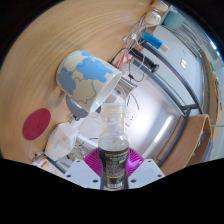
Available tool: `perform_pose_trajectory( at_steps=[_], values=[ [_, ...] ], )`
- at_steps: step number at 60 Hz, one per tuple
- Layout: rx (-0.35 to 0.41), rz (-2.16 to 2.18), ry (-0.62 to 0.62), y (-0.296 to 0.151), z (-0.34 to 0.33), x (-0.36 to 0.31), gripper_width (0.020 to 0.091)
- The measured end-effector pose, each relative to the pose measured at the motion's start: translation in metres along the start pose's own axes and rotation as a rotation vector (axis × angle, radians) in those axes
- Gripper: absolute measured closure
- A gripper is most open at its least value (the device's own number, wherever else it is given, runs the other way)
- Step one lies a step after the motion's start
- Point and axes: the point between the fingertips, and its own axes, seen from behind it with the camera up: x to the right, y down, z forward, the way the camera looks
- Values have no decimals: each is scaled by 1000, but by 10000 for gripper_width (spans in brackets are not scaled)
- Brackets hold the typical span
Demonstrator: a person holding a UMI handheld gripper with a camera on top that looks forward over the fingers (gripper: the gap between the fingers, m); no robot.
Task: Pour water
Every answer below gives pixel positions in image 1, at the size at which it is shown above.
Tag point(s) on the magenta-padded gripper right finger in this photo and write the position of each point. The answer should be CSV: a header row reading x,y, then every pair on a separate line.
x,y
146,173

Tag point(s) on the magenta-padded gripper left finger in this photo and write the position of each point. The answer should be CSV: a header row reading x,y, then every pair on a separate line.
x,y
81,173

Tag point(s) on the clear bottle with black label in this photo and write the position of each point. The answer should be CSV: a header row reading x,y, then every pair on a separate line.
x,y
113,146

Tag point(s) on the white crumpled plastic bag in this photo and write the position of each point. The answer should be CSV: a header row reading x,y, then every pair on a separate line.
x,y
61,140

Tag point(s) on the white desk lamp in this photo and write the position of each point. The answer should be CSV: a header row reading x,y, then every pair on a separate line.
x,y
165,128

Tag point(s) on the flat round red coaster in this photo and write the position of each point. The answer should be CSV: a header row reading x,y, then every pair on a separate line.
x,y
36,124

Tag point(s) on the cream mug with blue patches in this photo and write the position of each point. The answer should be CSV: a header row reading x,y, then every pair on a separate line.
x,y
85,78

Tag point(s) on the black electric shaver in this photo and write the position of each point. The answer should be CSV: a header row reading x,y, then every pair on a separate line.
x,y
143,58

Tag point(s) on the red white packet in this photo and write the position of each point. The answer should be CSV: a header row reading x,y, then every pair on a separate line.
x,y
123,60

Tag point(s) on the blue tube with white cap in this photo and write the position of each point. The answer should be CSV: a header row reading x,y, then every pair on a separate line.
x,y
153,40

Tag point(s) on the white tape roll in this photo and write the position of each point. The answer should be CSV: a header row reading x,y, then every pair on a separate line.
x,y
160,5
153,17

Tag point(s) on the teal pillow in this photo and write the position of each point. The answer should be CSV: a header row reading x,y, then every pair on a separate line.
x,y
173,18

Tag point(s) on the white wall switch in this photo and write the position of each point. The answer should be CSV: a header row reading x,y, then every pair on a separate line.
x,y
183,63

